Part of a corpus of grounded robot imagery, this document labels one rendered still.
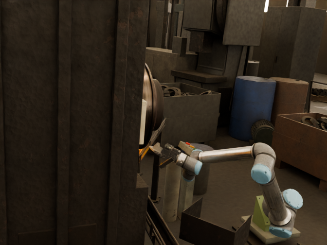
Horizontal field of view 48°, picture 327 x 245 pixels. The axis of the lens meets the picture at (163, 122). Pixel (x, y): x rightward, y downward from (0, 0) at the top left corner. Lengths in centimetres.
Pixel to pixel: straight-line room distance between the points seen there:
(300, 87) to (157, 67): 227
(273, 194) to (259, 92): 304
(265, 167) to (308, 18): 482
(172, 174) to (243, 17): 319
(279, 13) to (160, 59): 227
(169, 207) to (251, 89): 272
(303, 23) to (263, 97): 187
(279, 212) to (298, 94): 328
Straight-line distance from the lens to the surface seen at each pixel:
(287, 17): 682
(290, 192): 278
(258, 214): 295
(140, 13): 140
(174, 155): 250
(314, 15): 688
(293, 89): 557
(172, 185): 292
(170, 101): 422
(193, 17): 566
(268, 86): 532
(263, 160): 223
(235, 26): 539
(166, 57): 602
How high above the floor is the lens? 154
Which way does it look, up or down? 15 degrees down
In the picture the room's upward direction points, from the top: 5 degrees clockwise
